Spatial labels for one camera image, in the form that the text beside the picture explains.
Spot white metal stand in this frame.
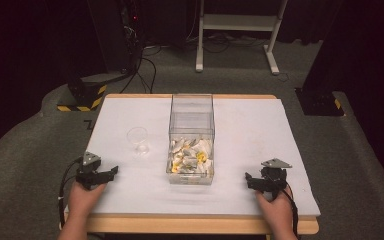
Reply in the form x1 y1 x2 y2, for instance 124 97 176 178
195 0 290 76

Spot black equipment tower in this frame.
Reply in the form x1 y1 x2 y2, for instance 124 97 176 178
86 0 145 75

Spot person's left hand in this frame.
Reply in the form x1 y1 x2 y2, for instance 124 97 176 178
66 181 108 231

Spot person's right hand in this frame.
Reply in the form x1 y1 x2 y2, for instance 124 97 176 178
254 187 295 235

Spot clear plastic box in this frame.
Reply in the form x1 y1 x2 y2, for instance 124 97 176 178
165 93 216 186

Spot pile of white yellow wrappers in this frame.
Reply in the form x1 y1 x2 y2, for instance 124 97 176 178
169 137 213 175

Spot black yellow striped stand base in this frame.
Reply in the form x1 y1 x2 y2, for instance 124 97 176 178
56 73 109 113

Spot cables under white stand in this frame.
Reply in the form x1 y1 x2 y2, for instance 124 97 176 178
185 31 268 54

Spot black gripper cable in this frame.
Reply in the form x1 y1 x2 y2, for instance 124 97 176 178
57 157 83 231
280 185 300 240

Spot wooden table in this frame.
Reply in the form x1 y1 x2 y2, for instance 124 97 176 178
63 93 321 236

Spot black floor cables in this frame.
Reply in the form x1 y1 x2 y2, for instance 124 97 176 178
119 46 158 95

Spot white table cover board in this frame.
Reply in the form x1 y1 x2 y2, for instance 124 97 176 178
64 97 322 217

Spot clear plastic cup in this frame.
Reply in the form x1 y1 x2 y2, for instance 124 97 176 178
126 126 151 158

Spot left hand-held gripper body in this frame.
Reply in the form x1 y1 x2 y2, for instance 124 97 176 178
75 151 106 191

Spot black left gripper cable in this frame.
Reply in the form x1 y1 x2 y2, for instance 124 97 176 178
57 157 83 231

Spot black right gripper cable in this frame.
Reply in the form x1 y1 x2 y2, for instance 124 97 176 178
280 185 300 240

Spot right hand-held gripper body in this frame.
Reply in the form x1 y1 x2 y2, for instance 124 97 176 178
260 157 293 201

